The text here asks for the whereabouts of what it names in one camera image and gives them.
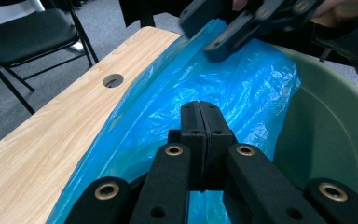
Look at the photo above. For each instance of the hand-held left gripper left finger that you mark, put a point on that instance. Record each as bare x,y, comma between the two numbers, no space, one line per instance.
193,146

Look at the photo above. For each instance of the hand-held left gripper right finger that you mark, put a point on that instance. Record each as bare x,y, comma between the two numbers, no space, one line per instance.
217,146

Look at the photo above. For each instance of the blue plastic bin bag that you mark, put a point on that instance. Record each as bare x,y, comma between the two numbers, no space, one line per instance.
174,102

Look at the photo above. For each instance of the green plastic waste bin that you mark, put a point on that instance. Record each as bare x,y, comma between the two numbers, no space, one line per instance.
329,124

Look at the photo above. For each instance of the black metal stand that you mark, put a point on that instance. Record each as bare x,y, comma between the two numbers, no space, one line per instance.
143,11

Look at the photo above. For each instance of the black folding chair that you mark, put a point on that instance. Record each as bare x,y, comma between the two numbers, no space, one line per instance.
31,34

